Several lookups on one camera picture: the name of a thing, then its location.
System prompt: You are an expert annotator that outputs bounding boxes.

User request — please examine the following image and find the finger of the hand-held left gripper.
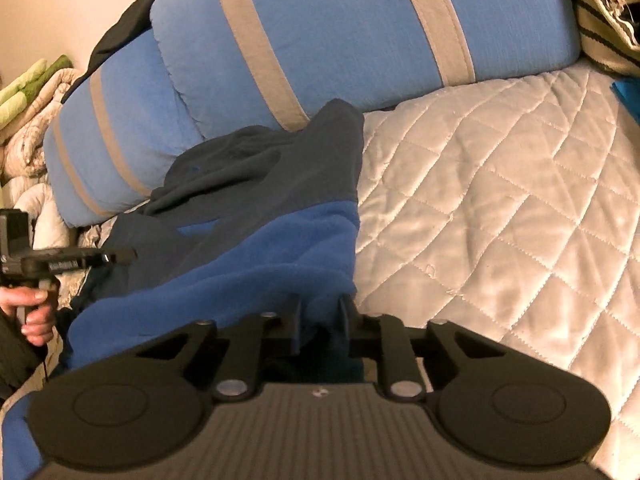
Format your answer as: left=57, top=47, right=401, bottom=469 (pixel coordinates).
left=79, top=248, right=139, bottom=272

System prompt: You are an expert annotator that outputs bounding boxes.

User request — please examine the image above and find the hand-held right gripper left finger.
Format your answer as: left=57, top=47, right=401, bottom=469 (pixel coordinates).
left=133, top=293, right=304, bottom=402

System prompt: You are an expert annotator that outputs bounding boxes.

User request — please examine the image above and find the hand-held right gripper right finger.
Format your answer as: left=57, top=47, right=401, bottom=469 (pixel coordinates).
left=338, top=294, right=502, bottom=402

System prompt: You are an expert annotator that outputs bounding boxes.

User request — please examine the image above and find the blue fleece jacket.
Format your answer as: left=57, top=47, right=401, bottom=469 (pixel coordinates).
left=0, top=99, right=366, bottom=467

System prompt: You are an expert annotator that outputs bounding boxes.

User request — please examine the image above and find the blue grey-striped pillow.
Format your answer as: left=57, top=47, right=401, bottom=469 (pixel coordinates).
left=44, top=30, right=206, bottom=228
left=150, top=0, right=582, bottom=133

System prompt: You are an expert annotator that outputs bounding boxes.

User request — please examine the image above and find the teal cloth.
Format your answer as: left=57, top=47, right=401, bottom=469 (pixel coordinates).
left=610, top=77, right=640, bottom=126

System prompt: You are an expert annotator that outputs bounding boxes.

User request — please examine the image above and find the person's left hand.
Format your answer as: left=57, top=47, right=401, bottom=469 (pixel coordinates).
left=0, top=288, right=59, bottom=347

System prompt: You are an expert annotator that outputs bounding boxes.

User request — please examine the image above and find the black garment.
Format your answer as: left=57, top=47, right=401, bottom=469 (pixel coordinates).
left=62, top=0, right=188, bottom=106

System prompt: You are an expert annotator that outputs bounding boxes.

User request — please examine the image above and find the cream striped tote bag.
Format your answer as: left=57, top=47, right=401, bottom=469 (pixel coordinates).
left=560, top=0, right=640, bottom=77

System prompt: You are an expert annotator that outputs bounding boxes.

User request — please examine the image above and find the grey quilted bedspread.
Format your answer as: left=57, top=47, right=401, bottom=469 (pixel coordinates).
left=350, top=62, right=640, bottom=476

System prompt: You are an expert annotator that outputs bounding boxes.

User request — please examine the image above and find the green blanket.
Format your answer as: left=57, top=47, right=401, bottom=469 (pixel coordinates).
left=0, top=55, right=73, bottom=131

